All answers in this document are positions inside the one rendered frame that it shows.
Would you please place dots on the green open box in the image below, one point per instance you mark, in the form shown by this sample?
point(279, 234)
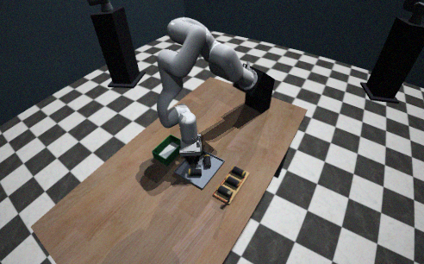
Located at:
point(167, 151)

